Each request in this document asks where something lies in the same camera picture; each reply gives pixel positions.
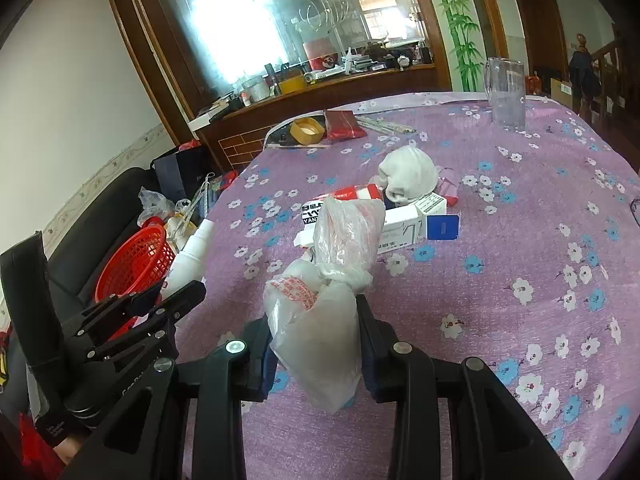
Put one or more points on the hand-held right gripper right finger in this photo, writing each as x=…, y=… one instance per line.
x=369, y=370

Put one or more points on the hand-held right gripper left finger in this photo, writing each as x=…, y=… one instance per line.
x=257, y=360

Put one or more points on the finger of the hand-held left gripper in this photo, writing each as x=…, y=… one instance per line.
x=185, y=297
x=145, y=300

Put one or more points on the red plastic basket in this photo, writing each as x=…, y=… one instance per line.
x=130, y=265

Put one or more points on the knotted white plastic bag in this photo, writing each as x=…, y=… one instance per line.
x=320, y=340

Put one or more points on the red plastic wrapper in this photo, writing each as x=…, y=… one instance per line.
x=452, y=201

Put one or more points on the white plastic bottle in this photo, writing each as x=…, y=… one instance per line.
x=190, y=260

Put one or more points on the clear plastic bag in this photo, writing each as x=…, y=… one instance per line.
x=152, y=205

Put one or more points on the black sofa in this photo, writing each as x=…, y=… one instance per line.
x=90, y=220

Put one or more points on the dark paper bag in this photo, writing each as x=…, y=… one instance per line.
x=180, y=172

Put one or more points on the red plastic bag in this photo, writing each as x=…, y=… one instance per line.
x=189, y=145

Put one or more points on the white red medicine box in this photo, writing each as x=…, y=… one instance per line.
x=315, y=210

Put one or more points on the small white medicine box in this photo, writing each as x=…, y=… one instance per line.
x=430, y=204

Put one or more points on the flat white box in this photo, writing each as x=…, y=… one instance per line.
x=207, y=119

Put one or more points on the bare wooden chopsticks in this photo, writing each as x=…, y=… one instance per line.
x=305, y=145

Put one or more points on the white knitted cloth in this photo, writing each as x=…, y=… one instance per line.
x=407, y=172

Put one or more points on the crumpled pink plastic bag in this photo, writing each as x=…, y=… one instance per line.
x=447, y=182

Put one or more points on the metal pot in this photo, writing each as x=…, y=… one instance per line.
x=257, y=92

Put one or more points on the dark red packet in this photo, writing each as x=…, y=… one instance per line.
x=342, y=125

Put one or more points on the yellow box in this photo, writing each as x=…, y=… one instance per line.
x=292, y=85

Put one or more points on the paper wrapped chopsticks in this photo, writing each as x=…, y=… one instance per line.
x=380, y=121
x=395, y=129

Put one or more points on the red printed box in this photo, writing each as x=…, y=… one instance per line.
x=320, y=52

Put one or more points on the clear glass cup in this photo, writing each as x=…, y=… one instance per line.
x=505, y=100

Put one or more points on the purple eyeglasses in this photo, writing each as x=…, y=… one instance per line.
x=632, y=208

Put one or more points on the cardboard box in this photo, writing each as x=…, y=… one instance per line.
x=561, y=91

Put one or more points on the dark jacket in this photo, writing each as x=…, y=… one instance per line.
x=582, y=72

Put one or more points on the brown wooden door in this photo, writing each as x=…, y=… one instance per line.
x=535, y=25

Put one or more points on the wooden stair railing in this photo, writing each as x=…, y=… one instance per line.
x=580, y=39

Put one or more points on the green bamboo wall painting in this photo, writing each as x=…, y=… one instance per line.
x=462, y=35

